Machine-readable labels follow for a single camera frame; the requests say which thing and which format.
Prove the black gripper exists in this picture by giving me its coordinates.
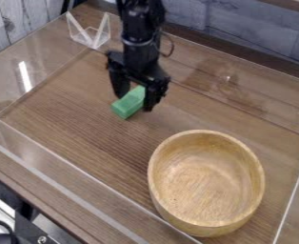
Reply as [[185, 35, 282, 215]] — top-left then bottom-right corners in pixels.
[[106, 43, 170, 112]]

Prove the green rectangular block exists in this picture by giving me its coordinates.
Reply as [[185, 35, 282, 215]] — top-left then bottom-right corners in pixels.
[[110, 86, 145, 119]]

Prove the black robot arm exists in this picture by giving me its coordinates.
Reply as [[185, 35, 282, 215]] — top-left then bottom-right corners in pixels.
[[106, 0, 174, 112]]

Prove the wooden bowl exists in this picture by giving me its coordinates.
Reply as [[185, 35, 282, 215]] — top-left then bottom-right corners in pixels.
[[148, 130, 265, 237]]

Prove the clear acrylic corner bracket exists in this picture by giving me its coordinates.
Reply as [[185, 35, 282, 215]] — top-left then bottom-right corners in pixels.
[[66, 11, 110, 50]]

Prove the clear acrylic enclosure wall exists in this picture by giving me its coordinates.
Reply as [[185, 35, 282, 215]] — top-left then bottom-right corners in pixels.
[[0, 19, 299, 244]]

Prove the black metal table bracket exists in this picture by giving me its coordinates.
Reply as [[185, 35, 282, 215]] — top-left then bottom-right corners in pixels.
[[13, 213, 50, 244]]

